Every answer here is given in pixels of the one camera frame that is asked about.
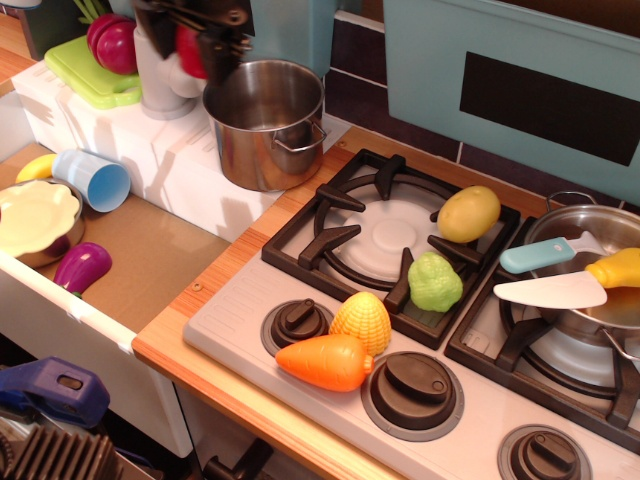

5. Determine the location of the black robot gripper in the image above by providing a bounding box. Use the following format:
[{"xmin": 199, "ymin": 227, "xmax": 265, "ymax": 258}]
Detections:
[{"xmin": 132, "ymin": 0, "xmax": 255, "ymax": 84}]

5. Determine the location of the red toy sweet potato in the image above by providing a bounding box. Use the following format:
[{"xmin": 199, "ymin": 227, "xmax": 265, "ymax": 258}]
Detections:
[{"xmin": 175, "ymin": 25, "xmax": 207, "ymax": 79}]

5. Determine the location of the tall steel pot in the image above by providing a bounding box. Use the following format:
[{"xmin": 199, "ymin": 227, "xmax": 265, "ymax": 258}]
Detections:
[{"xmin": 202, "ymin": 60, "xmax": 327, "ymax": 192}]

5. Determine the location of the yellow toy potato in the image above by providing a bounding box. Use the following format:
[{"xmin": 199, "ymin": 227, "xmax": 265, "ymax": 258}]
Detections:
[{"xmin": 437, "ymin": 185, "xmax": 501, "ymax": 243}]

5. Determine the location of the white toy faucet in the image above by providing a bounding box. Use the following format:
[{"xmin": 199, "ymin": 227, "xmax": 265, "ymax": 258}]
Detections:
[{"xmin": 134, "ymin": 26, "xmax": 205, "ymax": 120}]

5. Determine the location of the magenta toy onion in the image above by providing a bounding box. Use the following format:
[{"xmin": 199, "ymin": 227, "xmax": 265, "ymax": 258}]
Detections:
[{"xmin": 87, "ymin": 13, "xmax": 137, "ymax": 75}]

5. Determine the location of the teal cabinet door left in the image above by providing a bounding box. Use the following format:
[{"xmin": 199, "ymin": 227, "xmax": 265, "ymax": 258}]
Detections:
[{"xmin": 247, "ymin": 0, "xmax": 362, "ymax": 77}]

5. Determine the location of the teal cabinet door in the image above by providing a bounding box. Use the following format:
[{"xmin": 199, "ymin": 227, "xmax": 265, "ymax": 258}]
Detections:
[
  {"xmin": 384, "ymin": 1, "xmax": 639, "ymax": 203},
  {"xmin": 247, "ymin": 0, "xmax": 362, "ymax": 77}
]

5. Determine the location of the green plastic cutting board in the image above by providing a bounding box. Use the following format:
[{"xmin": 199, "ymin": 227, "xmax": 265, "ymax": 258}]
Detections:
[{"xmin": 44, "ymin": 35, "xmax": 142, "ymax": 110}]

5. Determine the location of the light blue plastic cup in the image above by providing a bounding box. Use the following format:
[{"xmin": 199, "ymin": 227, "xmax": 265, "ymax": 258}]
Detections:
[{"xmin": 52, "ymin": 150, "xmax": 131, "ymax": 213}]

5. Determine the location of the white sink basin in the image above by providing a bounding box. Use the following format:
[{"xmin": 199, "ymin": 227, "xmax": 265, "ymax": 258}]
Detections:
[{"xmin": 1, "ymin": 63, "xmax": 275, "ymax": 457}]

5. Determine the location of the yellow toy lemon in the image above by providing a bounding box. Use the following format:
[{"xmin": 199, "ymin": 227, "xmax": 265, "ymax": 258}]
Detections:
[{"xmin": 15, "ymin": 153, "xmax": 57, "ymax": 184}]

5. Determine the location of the cream scalloped plate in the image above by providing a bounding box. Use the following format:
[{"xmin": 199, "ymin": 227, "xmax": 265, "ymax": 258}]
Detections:
[{"xmin": 0, "ymin": 179, "xmax": 81, "ymax": 259}]

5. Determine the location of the left black burner grate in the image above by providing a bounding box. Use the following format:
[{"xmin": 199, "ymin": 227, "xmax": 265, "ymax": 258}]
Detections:
[{"xmin": 262, "ymin": 150, "xmax": 520, "ymax": 349}]

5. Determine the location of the black burner grate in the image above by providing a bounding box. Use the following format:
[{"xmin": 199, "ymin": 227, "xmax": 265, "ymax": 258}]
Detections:
[
  {"xmin": 262, "ymin": 150, "xmax": 520, "ymax": 349},
  {"xmin": 443, "ymin": 215, "xmax": 640, "ymax": 455}
]

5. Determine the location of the purple toy eggplant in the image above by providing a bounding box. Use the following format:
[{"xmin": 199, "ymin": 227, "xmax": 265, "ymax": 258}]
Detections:
[{"xmin": 53, "ymin": 242, "xmax": 113, "ymax": 298}]

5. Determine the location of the steel bowl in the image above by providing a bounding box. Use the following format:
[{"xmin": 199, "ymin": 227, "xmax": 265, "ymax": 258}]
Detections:
[{"xmin": 0, "ymin": 178, "xmax": 86, "ymax": 269}]

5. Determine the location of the left black stove knob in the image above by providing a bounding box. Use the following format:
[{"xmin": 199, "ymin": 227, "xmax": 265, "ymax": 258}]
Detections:
[{"xmin": 260, "ymin": 298, "xmax": 334, "ymax": 356}]

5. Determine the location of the black stove knob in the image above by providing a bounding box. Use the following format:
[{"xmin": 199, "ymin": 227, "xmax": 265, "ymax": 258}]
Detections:
[
  {"xmin": 497, "ymin": 424, "xmax": 593, "ymax": 480},
  {"xmin": 360, "ymin": 351, "xmax": 465, "ymax": 442},
  {"xmin": 260, "ymin": 298, "xmax": 334, "ymax": 356}
]

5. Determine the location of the yellow toy corn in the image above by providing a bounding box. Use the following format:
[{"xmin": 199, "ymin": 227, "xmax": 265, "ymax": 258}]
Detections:
[{"xmin": 329, "ymin": 292, "xmax": 392, "ymax": 356}]

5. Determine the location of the grey toy stove top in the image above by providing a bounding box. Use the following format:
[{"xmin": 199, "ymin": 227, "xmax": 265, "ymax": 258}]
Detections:
[{"xmin": 182, "ymin": 149, "xmax": 640, "ymax": 480}]

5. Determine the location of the green toy lettuce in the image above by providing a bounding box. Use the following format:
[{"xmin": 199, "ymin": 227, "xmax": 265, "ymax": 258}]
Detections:
[{"xmin": 408, "ymin": 252, "xmax": 463, "ymax": 313}]

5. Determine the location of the orange toy carrot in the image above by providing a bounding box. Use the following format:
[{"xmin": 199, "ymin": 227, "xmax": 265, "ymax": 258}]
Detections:
[{"xmin": 275, "ymin": 334, "xmax": 374, "ymax": 392}]

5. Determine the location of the blue clamp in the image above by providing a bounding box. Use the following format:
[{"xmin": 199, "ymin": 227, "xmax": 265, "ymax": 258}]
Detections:
[{"xmin": 1, "ymin": 356, "xmax": 111, "ymax": 428}]

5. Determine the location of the teal cabinet door right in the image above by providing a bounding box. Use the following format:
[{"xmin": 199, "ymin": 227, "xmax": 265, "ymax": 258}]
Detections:
[{"xmin": 384, "ymin": 1, "xmax": 639, "ymax": 203}]

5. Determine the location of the steel saucepan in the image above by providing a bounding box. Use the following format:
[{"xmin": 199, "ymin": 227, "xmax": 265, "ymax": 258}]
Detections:
[{"xmin": 524, "ymin": 191, "xmax": 639, "ymax": 361}]

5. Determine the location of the middle black stove knob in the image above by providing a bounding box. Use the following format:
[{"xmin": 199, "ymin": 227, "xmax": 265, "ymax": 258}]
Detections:
[{"xmin": 360, "ymin": 351, "xmax": 465, "ymax": 442}]

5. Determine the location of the dark ribbed heat sink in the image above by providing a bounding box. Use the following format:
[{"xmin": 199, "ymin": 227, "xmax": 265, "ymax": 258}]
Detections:
[{"xmin": 1, "ymin": 427, "xmax": 124, "ymax": 480}]

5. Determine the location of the right black burner grate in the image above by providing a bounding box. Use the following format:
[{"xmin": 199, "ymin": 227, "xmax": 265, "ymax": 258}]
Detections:
[{"xmin": 443, "ymin": 215, "xmax": 640, "ymax": 455}]

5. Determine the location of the right black stove knob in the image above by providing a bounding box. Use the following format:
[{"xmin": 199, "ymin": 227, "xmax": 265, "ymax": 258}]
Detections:
[{"xmin": 497, "ymin": 424, "xmax": 593, "ymax": 480}]

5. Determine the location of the blue handled toy spatula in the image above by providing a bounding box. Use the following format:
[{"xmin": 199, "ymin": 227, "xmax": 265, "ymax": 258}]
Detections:
[{"xmin": 499, "ymin": 231, "xmax": 607, "ymax": 274}]

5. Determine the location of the black oven door handle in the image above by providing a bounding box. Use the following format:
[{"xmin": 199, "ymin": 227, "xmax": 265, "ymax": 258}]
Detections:
[{"xmin": 202, "ymin": 439, "xmax": 274, "ymax": 480}]

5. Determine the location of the white toy knife yellow handle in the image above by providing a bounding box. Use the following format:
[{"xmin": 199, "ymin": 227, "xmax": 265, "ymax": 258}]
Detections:
[{"xmin": 493, "ymin": 247, "xmax": 639, "ymax": 310}]

